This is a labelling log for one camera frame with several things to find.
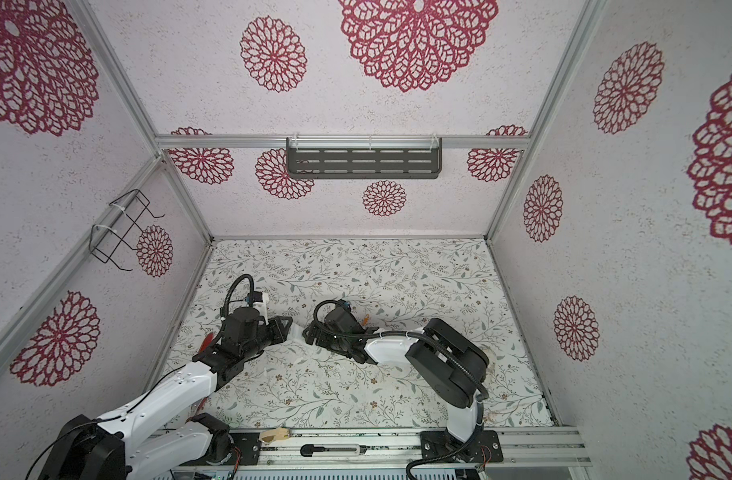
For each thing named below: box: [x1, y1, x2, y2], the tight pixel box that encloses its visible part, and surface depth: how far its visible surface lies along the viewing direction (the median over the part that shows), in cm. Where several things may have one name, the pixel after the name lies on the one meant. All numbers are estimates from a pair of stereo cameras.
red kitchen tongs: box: [198, 332, 214, 355], surface depth 92 cm
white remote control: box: [287, 322, 303, 341], surface depth 86 cm
